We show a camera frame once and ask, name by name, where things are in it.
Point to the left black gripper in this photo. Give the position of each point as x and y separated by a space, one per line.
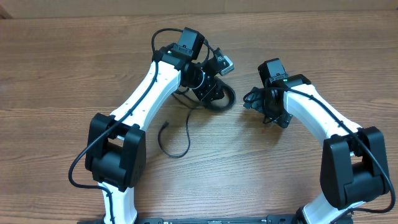
206 93

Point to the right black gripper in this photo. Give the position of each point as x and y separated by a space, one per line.
255 101

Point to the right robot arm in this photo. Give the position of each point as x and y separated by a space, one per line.
354 175

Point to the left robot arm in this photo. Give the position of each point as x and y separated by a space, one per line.
116 148

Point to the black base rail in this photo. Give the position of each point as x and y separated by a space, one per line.
214 221

